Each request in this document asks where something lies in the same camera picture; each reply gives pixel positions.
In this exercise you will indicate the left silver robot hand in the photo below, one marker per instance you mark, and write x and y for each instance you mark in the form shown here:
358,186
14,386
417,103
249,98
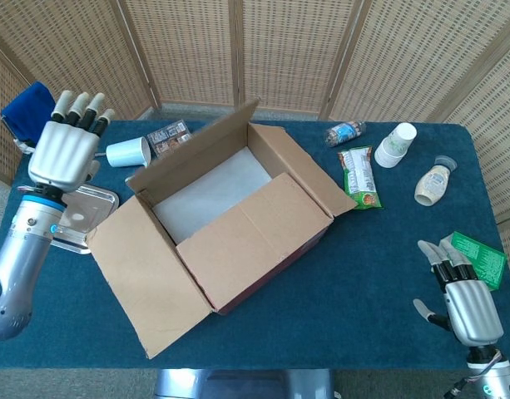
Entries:
63,154

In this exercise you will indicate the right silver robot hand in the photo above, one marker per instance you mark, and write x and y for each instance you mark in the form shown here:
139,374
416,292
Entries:
473,309

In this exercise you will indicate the red cardboard box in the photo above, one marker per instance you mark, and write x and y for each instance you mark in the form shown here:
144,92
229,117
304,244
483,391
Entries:
154,282

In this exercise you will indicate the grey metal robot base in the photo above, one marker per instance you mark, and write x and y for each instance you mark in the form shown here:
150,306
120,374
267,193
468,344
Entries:
242,384

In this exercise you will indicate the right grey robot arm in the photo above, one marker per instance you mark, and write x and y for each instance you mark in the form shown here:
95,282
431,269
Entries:
493,374

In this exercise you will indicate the green carton packet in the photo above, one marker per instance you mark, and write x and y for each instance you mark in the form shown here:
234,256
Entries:
485,259

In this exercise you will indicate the white plastic clip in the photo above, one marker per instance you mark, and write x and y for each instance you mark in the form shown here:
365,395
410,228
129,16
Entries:
23,146

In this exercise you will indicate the blue towel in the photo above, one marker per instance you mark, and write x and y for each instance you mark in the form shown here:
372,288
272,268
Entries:
28,112

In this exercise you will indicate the white plastic mug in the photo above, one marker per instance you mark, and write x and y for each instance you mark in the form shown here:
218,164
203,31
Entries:
127,151

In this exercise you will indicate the stainless steel tray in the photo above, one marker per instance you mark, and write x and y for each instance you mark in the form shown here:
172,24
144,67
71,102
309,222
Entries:
84,216

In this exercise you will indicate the clear pack of chocolates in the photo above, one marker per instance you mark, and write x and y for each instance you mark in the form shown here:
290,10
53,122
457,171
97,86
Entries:
169,133

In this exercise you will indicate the blue table cloth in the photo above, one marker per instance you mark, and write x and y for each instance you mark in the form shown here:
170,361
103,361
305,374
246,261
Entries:
362,311

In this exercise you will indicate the mayonnaise squeeze bottle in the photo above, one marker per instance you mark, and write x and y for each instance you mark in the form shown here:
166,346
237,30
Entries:
433,183

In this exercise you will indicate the white foam sheet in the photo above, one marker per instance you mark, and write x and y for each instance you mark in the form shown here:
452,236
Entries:
213,195

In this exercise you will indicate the green snack bag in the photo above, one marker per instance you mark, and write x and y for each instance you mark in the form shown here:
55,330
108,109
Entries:
359,176

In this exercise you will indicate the stack of paper cups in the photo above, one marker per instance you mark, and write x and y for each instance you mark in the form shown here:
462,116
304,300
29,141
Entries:
394,147

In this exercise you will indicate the small blue-label plastic bottle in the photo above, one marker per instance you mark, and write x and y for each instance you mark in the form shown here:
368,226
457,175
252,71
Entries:
344,134

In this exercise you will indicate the woven folding screen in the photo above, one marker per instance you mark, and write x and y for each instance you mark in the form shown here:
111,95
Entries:
292,50

